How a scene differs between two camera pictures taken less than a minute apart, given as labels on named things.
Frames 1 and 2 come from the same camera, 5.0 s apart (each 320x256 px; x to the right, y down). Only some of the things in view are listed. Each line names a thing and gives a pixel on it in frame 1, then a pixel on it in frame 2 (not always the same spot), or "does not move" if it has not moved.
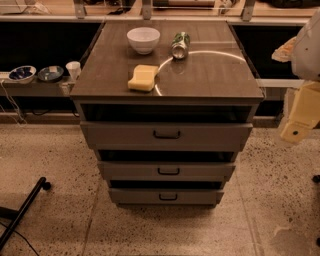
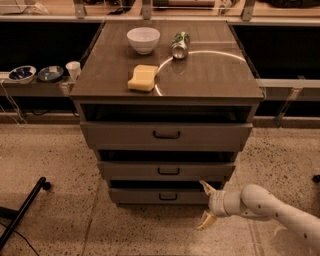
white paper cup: x=73 y=69 does not move
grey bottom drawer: x=165 y=196 does not move
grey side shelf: x=36 y=87 does not move
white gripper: x=307 y=53 → x=216 y=203
